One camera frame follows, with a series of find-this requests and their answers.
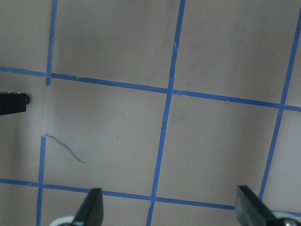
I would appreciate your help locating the brown paper table cover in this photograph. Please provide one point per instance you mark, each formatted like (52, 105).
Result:
(167, 105)

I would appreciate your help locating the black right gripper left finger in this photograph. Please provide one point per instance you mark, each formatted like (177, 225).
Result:
(90, 212)

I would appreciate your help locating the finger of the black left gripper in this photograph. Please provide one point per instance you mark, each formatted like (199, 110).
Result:
(11, 103)

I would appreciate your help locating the small black bearing gear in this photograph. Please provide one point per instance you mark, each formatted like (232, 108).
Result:
(28, 99)

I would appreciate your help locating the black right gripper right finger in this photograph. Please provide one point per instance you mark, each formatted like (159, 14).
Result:
(250, 211)

